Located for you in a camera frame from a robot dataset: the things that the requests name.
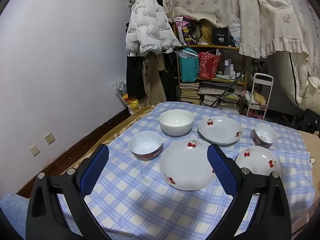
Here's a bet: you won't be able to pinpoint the yellow wig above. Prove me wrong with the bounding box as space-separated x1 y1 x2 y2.
199 20 215 45

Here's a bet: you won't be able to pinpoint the black coat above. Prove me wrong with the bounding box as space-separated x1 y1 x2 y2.
157 52 180 103

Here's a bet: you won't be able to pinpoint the stack of books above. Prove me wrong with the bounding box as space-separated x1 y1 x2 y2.
179 82 200 104

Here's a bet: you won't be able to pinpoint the blue plaid tablecloth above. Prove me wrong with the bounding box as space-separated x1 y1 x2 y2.
56 102 316 240

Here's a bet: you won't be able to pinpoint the white puffer jacket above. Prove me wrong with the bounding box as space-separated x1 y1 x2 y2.
125 0 182 57

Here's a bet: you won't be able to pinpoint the wooden shelf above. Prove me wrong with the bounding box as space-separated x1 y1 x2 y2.
175 45 248 115

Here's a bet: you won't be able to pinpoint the beige trousers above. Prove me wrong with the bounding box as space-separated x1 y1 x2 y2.
144 55 167 105

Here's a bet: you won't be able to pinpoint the red patterned bag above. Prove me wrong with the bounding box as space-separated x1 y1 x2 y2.
198 52 223 79

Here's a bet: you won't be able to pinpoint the cream ruffled curtain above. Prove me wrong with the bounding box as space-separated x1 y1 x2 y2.
235 0 310 58

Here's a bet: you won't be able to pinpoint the small dark patterned bowl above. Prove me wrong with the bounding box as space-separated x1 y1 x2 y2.
254 123 278 149

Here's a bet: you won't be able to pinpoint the grey board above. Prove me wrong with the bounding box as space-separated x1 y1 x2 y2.
199 86 230 95

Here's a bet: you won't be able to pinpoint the white trolley cart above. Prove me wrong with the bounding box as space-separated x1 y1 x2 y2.
246 73 274 120

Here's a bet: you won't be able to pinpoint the plastic bag of toys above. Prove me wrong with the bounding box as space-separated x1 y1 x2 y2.
114 79 139 115

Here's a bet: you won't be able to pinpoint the white duvet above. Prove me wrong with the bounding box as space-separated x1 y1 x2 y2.
275 51 320 110

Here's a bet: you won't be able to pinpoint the large cherry print plate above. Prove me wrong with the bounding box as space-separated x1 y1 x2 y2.
159 138 219 191

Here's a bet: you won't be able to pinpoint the medium cherry print plate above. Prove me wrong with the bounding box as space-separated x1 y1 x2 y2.
198 116 243 145

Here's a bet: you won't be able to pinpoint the yellow packet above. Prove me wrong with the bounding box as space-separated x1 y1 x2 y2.
252 92 265 104

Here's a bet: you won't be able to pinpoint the teal bag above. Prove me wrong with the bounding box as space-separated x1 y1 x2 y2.
179 55 200 82

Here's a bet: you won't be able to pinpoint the black box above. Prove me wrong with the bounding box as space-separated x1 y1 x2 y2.
212 27 230 47

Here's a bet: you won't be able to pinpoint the plain white bowl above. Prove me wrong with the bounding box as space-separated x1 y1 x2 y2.
159 109 194 137

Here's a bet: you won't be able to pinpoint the black bag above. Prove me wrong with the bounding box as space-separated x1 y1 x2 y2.
251 61 268 75

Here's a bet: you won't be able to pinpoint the cream foam sheet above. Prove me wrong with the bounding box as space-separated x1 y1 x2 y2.
167 7 220 28

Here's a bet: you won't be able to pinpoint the dark wooden baseboard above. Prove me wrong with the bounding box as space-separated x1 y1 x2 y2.
16 107 132 198

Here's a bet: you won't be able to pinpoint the dark green pole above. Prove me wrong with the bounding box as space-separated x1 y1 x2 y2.
210 60 253 106

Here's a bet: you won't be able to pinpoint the pile of magazines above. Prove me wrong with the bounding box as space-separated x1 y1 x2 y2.
200 94 240 113

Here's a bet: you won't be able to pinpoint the light blue fluffy blanket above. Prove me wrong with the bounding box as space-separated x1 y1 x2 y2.
0 192 83 240

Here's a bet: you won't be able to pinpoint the small bowl red pattern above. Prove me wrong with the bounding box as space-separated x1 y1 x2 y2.
128 131 163 160

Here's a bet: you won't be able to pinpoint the pink printed bag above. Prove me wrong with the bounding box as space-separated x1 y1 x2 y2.
174 16 200 46

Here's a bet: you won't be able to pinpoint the small cherry print plate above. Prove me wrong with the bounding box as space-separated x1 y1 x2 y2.
235 146 282 178

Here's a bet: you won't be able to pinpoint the black trousers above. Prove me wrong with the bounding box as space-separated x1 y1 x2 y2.
126 52 147 100

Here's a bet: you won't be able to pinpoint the white plastic bag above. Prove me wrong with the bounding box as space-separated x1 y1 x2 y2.
227 15 242 47

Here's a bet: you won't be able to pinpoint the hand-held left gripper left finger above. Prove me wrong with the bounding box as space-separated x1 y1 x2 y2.
25 144 113 240

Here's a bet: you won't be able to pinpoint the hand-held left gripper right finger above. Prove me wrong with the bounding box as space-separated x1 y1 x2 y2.
207 144 292 240

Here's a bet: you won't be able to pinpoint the clear zip bag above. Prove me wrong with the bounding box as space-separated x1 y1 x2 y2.
175 49 198 60

